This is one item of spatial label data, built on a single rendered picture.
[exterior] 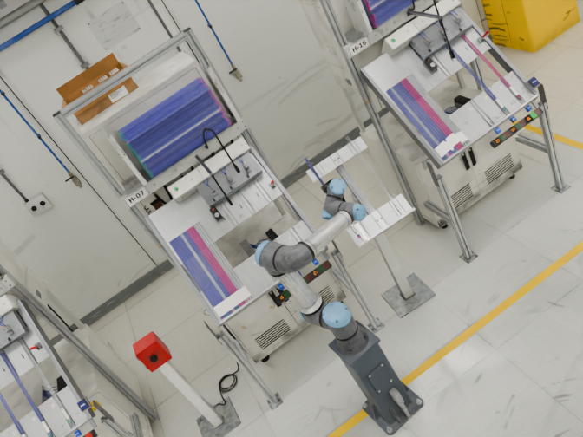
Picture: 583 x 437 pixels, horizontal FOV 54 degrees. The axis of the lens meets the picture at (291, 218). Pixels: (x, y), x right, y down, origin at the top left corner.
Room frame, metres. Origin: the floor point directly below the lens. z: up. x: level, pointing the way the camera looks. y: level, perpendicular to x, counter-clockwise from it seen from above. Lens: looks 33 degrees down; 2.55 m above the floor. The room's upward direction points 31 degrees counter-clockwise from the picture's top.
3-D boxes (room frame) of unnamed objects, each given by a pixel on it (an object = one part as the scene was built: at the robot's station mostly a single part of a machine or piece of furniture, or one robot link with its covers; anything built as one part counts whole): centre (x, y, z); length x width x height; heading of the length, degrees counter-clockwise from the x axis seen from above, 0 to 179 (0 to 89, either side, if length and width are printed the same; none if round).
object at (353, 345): (1.89, 0.05, 0.60); 0.15 x 0.15 x 0.10
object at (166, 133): (2.86, 0.27, 1.52); 0.51 x 0.13 x 0.27; 98
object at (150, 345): (2.42, 1.00, 0.39); 0.24 x 0.24 x 0.78; 8
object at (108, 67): (3.14, 0.42, 1.82); 0.68 x 0.30 x 0.20; 98
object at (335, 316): (1.90, 0.05, 0.72); 0.13 x 0.12 x 0.14; 31
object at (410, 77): (2.99, -1.13, 0.65); 1.01 x 0.73 x 1.29; 8
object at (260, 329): (2.98, 0.35, 0.31); 0.70 x 0.65 x 0.62; 98
